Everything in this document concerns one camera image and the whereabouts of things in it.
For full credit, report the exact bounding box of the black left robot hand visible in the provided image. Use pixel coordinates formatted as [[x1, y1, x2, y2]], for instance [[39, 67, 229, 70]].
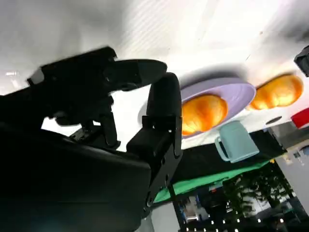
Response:
[[294, 45, 309, 78]]

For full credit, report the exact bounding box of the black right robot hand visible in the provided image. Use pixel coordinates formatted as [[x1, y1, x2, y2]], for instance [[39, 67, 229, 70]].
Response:
[[0, 46, 183, 232]]

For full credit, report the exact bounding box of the orange white toy bread roll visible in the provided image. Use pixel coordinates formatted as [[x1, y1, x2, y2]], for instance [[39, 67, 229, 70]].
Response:
[[246, 74, 304, 111], [181, 94, 228, 136]]

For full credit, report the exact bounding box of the red box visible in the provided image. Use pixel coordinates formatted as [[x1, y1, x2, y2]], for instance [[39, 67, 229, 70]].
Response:
[[290, 108, 309, 131]]

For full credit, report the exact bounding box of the lilac plate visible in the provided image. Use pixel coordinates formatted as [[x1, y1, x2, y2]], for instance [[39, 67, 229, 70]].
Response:
[[180, 77, 257, 140]]

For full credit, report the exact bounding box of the pale green mug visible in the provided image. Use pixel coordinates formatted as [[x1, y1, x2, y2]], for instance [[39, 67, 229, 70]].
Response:
[[214, 120, 260, 164]]

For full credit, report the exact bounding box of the green cloth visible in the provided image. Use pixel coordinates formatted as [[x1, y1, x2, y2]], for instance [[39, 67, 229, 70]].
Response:
[[153, 159, 276, 203]]

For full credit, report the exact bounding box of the black cloth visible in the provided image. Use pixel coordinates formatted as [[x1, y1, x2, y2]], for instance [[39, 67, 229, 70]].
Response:
[[166, 129, 288, 187]]

